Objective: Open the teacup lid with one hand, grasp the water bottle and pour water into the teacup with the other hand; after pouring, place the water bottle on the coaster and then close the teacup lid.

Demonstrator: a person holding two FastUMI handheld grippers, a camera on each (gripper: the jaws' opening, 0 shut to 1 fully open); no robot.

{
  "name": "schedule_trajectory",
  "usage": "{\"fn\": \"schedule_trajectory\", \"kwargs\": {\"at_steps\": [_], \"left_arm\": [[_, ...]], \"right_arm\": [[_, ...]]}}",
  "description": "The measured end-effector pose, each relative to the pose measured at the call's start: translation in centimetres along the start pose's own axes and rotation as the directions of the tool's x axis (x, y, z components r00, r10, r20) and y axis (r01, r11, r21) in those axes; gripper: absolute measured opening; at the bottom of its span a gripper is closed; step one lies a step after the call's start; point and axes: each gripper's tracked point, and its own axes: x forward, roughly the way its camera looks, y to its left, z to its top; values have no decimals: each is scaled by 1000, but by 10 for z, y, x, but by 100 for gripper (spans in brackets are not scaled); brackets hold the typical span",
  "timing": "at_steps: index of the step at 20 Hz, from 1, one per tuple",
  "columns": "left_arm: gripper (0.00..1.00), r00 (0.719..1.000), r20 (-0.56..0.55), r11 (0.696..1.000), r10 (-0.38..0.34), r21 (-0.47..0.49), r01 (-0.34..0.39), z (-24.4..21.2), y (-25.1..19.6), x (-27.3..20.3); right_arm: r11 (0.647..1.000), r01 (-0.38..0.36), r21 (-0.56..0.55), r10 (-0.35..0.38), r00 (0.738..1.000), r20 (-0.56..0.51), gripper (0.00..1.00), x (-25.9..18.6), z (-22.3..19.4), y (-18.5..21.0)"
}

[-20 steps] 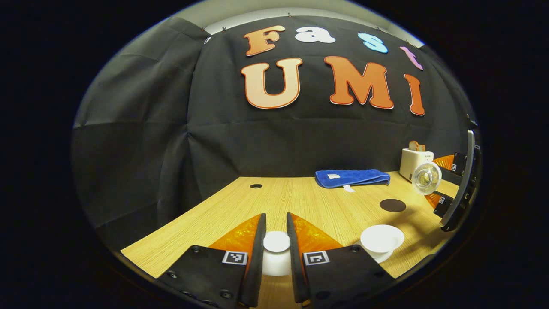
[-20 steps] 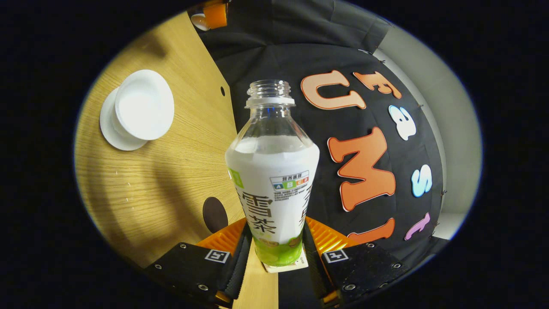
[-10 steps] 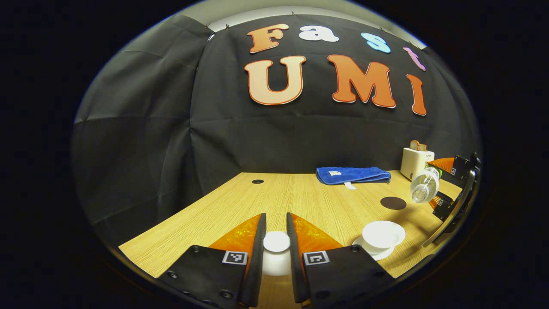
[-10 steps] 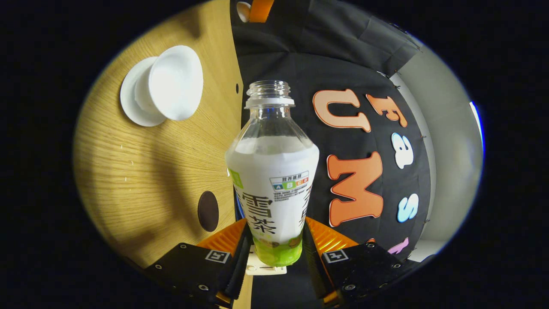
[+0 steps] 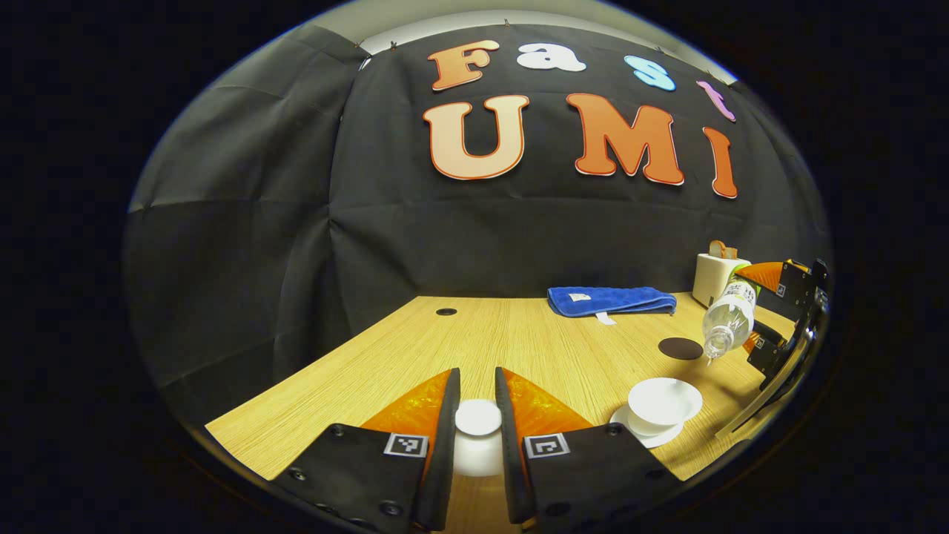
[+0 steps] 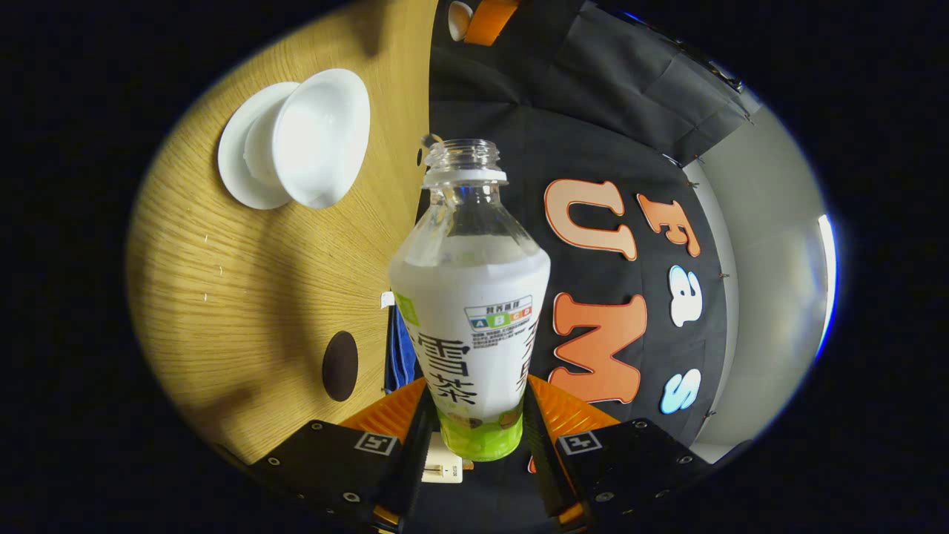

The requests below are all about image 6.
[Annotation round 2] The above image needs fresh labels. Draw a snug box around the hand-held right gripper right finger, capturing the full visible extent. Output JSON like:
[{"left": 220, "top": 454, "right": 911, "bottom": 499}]
[{"left": 523, "top": 375, "right": 698, "bottom": 527}]

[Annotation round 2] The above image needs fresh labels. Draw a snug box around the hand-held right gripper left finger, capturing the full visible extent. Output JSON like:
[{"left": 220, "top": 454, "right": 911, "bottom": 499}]
[{"left": 248, "top": 378, "right": 438, "bottom": 531}]

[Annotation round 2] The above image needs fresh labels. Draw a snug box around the black backdrop cloth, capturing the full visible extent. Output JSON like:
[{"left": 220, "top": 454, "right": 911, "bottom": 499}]
[{"left": 429, "top": 0, "right": 764, "bottom": 479}]

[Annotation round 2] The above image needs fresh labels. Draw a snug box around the white teacup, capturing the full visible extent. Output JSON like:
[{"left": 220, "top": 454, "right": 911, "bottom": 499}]
[{"left": 243, "top": 69, "right": 371, "bottom": 209}]

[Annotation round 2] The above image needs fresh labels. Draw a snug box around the dark brown round coaster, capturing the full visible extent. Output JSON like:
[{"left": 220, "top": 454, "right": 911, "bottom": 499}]
[{"left": 322, "top": 331, "right": 360, "bottom": 403}]

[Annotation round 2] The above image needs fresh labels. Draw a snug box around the white green water bottle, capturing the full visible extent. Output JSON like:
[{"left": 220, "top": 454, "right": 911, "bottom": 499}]
[{"left": 389, "top": 139, "right": 552, "bottom": 462}]

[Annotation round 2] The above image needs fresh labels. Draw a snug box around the blue folded towel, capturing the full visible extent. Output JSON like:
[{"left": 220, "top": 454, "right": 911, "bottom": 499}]
[{"left": 384, "top": 304, "right": 417, "bottom": 394}]

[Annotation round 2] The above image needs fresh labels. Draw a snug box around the white teacup lid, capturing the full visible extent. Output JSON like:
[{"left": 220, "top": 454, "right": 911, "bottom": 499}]
[{"left": 449, "top": 0, "right": 474, "bottom": 42}]

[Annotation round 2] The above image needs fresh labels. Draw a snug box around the white saucer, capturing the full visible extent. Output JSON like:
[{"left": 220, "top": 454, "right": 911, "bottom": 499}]
[{"left": 217, "top": 82, "right": 301, "bottom": 211}]

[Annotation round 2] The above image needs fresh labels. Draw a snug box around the white toaster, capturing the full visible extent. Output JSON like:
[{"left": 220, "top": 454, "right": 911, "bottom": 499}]
[{"left": 421, "top": 434, "right": 464, "bottom": 484}]

